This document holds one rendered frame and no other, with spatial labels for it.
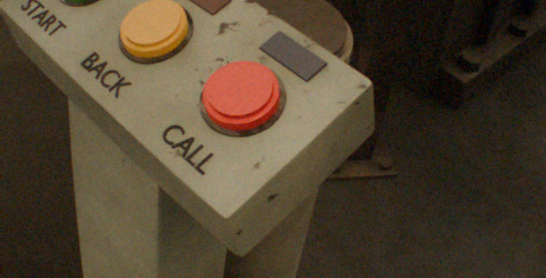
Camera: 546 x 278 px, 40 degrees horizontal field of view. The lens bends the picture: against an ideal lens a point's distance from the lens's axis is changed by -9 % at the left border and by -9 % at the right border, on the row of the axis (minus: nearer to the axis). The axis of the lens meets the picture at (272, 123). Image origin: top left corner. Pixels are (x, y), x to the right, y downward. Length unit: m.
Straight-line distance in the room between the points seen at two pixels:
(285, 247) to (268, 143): 0.34
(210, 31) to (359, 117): 0.10
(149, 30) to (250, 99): 0.08
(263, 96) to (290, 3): 0.25
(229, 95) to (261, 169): 0.04
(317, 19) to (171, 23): 0.21
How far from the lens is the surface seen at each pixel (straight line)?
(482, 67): 1.46
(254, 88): 0.42
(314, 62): 0.43
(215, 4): 0.47
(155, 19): 0.46
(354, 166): 1.27
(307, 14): 0.65
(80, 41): 0.48
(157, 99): 0.44
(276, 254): 0.75
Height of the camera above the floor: 0.88
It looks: 42 degrees down
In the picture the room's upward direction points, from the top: 10 degrees clockwise
